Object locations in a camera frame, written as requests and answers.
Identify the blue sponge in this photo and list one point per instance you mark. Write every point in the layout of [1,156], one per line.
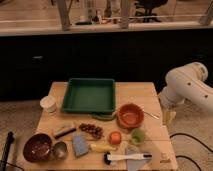
[80,145]

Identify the white handled dish brush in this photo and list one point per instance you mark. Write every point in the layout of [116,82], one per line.
[108,157]

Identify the dark red bowl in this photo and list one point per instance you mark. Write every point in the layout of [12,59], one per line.
[37,148]

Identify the black pole stand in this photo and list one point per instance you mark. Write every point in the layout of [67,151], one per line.
[6,149]

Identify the green plastic tray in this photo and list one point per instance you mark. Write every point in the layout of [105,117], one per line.
[89,95]

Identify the white paper cup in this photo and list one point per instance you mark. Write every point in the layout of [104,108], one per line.
[48,103]

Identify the orange bowl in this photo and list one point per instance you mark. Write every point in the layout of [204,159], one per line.
[130,116]

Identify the bunch of dark grapes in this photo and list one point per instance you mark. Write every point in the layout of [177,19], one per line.
[95,131]

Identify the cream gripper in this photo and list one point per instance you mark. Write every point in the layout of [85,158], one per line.
[168,116]

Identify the metal spoon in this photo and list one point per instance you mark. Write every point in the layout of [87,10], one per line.
[152,115]

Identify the grey cloth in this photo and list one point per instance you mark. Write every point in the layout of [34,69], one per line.
[136,165]

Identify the yellow banana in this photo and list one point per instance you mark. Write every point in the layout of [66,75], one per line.
[102,148]

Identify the black office chair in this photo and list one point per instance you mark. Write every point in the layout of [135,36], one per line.
[144,9]

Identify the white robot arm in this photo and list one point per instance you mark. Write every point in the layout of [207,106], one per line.
[185,82]

